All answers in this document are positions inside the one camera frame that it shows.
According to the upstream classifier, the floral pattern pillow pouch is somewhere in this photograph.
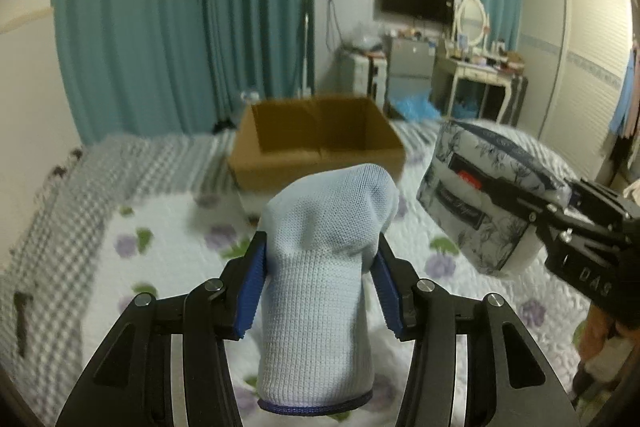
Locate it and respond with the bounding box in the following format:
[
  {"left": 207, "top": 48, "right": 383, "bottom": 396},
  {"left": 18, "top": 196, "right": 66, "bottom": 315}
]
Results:
[{"left": 416, "top": 120, "right": 576, "bottom": 277}]

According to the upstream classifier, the light blue knit sock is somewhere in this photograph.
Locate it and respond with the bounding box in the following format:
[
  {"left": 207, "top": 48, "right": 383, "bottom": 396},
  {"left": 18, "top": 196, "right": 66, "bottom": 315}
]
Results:
[{"left": 257, "top": 164, "right": 399, "bottom": 416}]

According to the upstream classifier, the operator right hand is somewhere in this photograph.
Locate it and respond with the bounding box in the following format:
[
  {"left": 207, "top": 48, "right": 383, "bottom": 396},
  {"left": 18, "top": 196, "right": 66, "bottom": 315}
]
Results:
[{"left": 578, "top": 305, "right": 639, "bottom": 362}]

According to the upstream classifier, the grey checked blanket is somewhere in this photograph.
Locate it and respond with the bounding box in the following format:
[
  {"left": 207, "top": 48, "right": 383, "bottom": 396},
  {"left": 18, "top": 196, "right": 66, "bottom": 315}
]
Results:
[{"left": 1, "top": 130, "right": 234, "bottom": 426}]

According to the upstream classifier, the floral quilted bedspread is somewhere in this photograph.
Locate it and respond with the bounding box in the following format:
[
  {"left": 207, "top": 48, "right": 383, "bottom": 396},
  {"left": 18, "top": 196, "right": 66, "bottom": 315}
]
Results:
[{"left": 81, "top": 120, "right": 588, "bottom": 426}]

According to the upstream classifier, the white dressing table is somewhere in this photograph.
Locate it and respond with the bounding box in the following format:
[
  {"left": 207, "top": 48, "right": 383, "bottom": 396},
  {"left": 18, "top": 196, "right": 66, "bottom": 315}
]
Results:
[{"left": 430, "top": 40, "right": 528, "bottom": 127}]

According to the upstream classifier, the blue plastic bag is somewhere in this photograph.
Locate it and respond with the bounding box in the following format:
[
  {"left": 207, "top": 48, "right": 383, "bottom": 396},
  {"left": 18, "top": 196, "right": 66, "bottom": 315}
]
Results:
[{"left": 390, "top": 93, "right": 442, "bottom": 121}]

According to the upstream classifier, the white wardrobe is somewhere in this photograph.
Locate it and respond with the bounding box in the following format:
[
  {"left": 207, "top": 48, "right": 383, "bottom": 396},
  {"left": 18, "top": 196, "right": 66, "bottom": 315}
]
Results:
[{"left": 518, "top": 0, "right": 632, "bottom": 178}]

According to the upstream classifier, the small silver refrigerator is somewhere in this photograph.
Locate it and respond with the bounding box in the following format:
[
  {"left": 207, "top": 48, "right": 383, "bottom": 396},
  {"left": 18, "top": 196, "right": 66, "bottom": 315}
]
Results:
[{"left": 385, "top": 37, "right": 436, "bottom": 105}]

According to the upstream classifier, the oval vanity mirror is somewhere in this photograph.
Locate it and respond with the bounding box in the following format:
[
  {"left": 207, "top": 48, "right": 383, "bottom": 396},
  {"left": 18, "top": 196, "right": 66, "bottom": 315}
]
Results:
[{"left": 454, "top": 0, "right": 489, "bottom": 48}]

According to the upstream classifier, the brown cardboard box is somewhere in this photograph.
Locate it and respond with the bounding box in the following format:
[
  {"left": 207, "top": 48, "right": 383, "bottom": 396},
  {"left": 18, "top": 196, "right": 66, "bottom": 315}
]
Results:
[{"left": 228, "top": 96, "right": 406, "bottom": 193}]

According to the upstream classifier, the clear plastic water jug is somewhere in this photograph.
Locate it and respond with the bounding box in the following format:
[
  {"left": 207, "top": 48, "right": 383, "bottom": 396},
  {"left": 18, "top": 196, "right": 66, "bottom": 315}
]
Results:
[{"left": 240, "top": 90, "right": 262, "bottom": 112}]

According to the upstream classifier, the large teal curtain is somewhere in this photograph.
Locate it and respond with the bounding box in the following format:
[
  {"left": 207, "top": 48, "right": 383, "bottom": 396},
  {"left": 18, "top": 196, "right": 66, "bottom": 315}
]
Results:
[{"left": 51, "top": 0, "right": 314, "bottom": 144}]

